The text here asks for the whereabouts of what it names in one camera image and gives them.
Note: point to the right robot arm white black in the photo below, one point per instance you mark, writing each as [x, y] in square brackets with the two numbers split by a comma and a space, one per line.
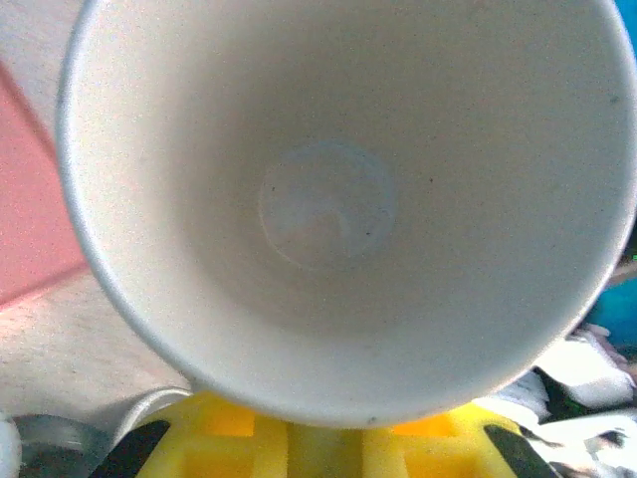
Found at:
[577, 378]

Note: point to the small grey mug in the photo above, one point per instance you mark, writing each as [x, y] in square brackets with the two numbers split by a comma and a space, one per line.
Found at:
[323, 199]

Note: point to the large grey mug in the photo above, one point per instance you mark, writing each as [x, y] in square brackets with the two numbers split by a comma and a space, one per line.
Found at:
[50, 443]

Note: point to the pink rectangular tray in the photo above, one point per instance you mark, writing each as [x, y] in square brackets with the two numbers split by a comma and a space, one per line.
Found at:
[30, 199]

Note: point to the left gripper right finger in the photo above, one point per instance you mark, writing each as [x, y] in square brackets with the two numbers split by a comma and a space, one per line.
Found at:
[423, 448]

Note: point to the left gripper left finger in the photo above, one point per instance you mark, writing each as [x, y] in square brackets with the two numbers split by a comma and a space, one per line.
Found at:
[224, 448]

